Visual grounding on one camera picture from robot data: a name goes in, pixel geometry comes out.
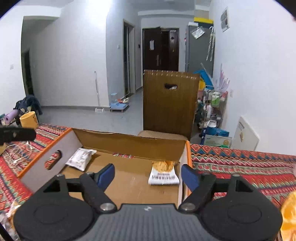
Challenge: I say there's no white snack packet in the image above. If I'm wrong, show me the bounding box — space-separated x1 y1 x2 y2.
66 148 97 172

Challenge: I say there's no orange white chips packet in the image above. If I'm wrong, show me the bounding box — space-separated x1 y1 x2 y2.
148 161 180 185

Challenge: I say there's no yellow round cup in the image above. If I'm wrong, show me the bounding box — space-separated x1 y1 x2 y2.
20 111 39 130

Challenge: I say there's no red cardboard snack box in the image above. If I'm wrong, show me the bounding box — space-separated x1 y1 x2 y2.
18 128 192 206

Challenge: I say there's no white board leaning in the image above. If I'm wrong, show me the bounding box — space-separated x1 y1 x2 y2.
231 117 259 151

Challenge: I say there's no patterned red tablecloth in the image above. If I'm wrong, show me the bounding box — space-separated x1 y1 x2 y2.
0 123 296 241

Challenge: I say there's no cluttered storage rack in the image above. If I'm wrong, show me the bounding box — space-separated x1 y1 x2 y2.
196 86 228 130

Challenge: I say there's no brown wooden chair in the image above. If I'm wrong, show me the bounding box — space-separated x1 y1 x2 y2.
138 70 200 141

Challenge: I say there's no grey refrigerator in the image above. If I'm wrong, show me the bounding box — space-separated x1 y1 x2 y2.
185 23 214 76

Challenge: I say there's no dark brown door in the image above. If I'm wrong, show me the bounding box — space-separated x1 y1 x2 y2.
142 27 179 71

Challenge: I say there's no white cable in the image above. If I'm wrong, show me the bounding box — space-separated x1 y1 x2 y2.
4 141 35 167

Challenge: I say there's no wall poster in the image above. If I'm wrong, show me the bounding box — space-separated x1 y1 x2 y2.
220 7 230 32

